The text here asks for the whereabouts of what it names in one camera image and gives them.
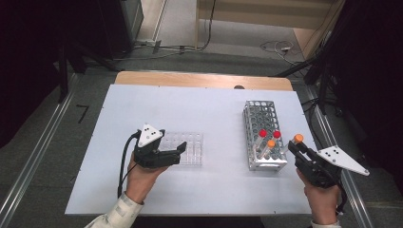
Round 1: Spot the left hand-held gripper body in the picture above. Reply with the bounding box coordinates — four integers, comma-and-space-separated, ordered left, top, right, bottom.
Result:
132, 123, 165, 169

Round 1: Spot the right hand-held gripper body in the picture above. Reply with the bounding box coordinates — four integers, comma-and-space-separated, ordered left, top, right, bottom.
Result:
295, 145, 371, 188

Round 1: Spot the clear plastic tube rack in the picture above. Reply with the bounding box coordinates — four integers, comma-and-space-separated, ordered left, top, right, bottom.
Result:
159, 131, 203, 167

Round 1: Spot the orange-capped test tube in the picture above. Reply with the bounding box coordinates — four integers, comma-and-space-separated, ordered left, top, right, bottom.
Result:
282, 133, 304, 155
259, 139, 277, 161

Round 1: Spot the metal test tube rack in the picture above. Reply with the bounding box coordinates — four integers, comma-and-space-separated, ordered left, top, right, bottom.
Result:
241, 100, 289, 172

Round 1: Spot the person's right hand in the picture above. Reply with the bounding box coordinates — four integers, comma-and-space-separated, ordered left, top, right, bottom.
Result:
296, 168, 341, 226

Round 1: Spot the person's left hand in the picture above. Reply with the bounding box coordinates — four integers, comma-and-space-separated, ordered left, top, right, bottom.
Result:
125, 154, 169, 205

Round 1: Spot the wooden table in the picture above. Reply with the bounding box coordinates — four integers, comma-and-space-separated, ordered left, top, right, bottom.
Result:
113, 70, 294, 92

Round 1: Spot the black metal stand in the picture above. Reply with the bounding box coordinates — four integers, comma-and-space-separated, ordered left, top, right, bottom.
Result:
275, 51, 338, 116
56, 40, 123, 105

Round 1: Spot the dark curtain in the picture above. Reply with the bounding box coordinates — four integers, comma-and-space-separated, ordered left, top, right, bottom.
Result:
327, 0, 403, 194
0, 0, 104, 150

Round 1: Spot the black cabinet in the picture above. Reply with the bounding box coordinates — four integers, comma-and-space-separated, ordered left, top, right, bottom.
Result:
97, 0, 144, 60

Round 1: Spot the wooden furniture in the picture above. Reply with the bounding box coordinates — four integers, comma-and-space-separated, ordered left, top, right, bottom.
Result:
194, 0, 347, 60

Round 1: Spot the black cable beside table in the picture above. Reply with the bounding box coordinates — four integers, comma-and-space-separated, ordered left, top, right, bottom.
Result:
301, 97, 332, 153

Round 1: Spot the aluminium floor rail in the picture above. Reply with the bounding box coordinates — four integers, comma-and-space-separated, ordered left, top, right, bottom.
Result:
304, 85, 375, 228
0, 73, 79, 224

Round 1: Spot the right hand-held gripper cable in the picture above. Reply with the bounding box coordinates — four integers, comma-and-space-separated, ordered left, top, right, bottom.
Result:
336, 182, 349, 215

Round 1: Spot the hand-held gripper cable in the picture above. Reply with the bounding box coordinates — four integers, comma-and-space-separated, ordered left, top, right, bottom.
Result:
336, 182, 349, 215
117, 130, 141, 200

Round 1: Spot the left hand-held gripper cable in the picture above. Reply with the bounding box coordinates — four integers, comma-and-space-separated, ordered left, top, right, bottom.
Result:
117, 130, 141, 200

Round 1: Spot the white floor cable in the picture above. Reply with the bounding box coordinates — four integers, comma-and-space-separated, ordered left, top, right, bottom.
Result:
259, 40, 298, 65

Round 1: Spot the black floor cable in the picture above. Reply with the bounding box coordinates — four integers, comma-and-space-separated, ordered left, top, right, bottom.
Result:
195, 0, 219, 52

